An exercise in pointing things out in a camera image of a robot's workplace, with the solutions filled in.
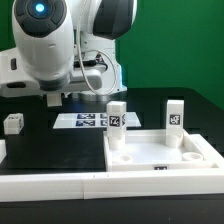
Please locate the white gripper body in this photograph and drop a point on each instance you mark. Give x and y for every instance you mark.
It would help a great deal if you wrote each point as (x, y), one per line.
(39, 71)

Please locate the white square tabletop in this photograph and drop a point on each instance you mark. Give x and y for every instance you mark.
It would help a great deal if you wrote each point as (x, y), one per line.
(146, 150)

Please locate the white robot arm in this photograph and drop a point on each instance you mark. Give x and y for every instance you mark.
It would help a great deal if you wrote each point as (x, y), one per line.
(64, 46)

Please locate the white marker tag sheet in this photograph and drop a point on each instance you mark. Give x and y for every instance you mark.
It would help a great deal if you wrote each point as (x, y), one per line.
(80, 120)

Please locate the white U-shaped obstacle wall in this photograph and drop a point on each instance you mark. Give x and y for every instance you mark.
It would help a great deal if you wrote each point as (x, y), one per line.
(115, 184)

